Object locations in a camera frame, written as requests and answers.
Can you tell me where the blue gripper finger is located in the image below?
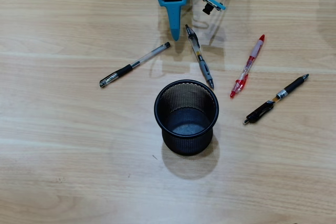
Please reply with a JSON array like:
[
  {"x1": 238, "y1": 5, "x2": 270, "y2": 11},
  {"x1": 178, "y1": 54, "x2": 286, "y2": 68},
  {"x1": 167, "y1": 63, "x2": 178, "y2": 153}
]
[{"x1": 151, "y1": 0, "x2": 190, "y2": 41}]

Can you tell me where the clear pen with black cap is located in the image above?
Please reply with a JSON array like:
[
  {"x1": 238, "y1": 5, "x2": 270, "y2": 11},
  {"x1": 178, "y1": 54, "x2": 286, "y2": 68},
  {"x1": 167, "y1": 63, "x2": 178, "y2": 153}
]
[{"x1": 99, "y1": 41, "x2": 171, "y2": 89}]

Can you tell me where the red retractable pen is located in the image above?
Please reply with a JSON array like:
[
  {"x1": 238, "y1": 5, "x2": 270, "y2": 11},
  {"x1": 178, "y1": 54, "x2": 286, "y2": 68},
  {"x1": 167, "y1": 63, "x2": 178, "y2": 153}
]
[{"x1": 229, "y1": 34, "x2": 266, "y2": 99}]

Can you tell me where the black retractable pen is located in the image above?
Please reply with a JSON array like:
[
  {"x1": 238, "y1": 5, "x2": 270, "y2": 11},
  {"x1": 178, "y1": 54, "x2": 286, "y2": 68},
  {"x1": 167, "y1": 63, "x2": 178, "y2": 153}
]
[{"x1": 243, "y1": 73, "x2": 310, "y2": 125}]

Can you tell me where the black mesh pen holder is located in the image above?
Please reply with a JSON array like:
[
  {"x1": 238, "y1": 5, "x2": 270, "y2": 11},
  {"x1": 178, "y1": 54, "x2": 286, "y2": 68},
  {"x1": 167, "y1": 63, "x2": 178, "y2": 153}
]
[{"x1": 153, "y1": 79, "x2": 220, "y2": 156}]

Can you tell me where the wrist camera on blue mount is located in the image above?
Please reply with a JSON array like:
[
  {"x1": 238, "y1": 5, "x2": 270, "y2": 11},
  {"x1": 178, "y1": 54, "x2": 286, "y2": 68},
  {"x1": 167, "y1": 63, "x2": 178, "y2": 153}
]
[{"x1": 188, "y1": 0, "x2": 227, "y2": 16}]

